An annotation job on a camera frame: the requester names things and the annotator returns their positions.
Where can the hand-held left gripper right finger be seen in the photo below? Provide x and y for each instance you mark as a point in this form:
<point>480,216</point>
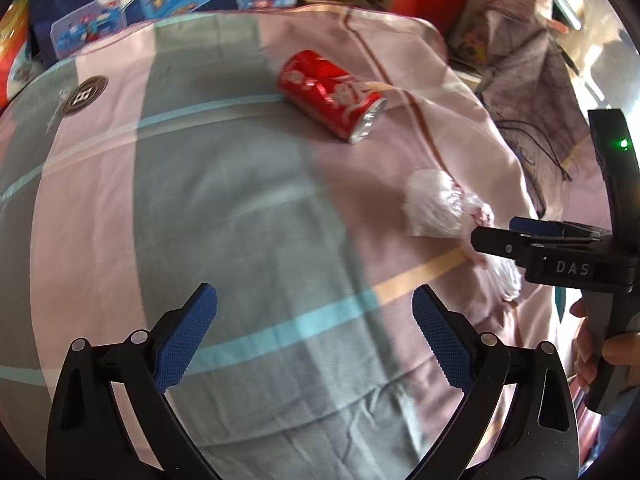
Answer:
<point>445,342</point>

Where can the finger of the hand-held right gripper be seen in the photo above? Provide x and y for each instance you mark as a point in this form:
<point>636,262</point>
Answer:
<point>530,225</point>
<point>500,245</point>

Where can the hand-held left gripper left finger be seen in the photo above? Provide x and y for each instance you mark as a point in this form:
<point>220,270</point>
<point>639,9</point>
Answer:
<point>182,342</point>

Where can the clear plastic wrapper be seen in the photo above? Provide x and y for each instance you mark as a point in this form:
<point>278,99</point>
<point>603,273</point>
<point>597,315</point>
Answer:
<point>432,205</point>

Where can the person's right hand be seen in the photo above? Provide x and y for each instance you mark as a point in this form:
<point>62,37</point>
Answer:
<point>622,350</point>

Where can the grey purple cloth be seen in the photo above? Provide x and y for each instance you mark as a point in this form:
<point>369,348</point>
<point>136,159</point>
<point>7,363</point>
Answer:
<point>535,90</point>

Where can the pink and grey striped bedsheet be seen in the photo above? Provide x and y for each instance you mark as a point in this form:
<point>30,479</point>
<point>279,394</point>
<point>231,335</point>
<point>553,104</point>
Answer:
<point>225,210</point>

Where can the red soda can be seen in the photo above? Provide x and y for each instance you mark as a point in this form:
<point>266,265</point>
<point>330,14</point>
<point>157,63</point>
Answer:
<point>330,92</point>

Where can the colourful cartoon bag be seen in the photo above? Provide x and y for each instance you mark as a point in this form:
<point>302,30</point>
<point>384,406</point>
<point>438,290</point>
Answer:
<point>12,55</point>

